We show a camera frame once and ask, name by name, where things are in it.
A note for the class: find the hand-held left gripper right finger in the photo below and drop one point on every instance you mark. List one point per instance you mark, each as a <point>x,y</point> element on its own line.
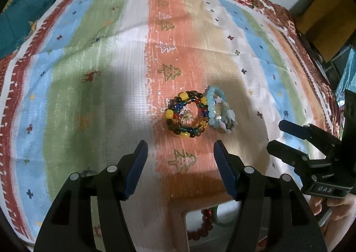
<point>225,171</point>

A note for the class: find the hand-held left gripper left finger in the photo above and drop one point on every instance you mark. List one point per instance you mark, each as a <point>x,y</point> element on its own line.
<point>136,171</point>

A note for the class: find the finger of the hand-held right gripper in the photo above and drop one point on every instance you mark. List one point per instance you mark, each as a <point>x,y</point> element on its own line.
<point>303,132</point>
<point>289,157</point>

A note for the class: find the person's right hand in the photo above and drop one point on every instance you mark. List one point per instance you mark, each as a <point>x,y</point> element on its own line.
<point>342,209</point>

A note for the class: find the green bangle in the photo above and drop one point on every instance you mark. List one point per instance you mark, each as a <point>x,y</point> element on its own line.
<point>222,222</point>

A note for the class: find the striped printed blanket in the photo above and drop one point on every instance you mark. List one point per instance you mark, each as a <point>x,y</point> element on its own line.
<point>97,102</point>

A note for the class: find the cardboard box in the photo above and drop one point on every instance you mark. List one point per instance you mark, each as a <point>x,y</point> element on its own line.
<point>319,13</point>

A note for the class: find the teal cushion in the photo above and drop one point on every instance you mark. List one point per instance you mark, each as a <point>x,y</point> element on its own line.
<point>27,4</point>

